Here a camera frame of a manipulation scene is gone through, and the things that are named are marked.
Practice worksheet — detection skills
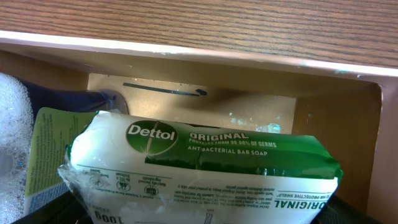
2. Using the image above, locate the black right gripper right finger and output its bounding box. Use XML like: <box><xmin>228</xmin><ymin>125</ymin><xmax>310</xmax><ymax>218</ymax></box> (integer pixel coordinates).
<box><xmin>311</xmin><ymin>195</ymin><xmax>381</xmax><ymax>224</ymax></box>

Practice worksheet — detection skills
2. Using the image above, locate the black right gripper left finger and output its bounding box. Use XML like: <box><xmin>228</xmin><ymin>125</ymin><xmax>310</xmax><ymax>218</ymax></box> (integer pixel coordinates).
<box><xmin>12</xmin><ymin>192</ymin><xmax>93</xmax><ymax>224</ymax></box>

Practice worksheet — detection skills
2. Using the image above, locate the white cardboard box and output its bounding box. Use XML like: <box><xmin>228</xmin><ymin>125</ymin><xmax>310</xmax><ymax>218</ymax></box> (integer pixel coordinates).
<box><xmin>1</xmin><ymin>31</ymin><xmax>397</xmax><ymax>223</ymax></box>

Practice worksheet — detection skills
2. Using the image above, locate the dark blue pump bottle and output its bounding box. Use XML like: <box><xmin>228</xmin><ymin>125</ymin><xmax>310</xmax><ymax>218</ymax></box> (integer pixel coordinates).
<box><xmin>1</xmin><ymin>73</ymin><xmax>128</xmax><ymax>223</ymax></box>

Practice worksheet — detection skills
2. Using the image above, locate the Dettol soap bar pack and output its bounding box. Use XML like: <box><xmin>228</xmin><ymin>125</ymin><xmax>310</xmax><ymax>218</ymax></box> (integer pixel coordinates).
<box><xmin>58</xmin><ymin>111</ymin><xmax>343</xmax><ymax>223</ymax></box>

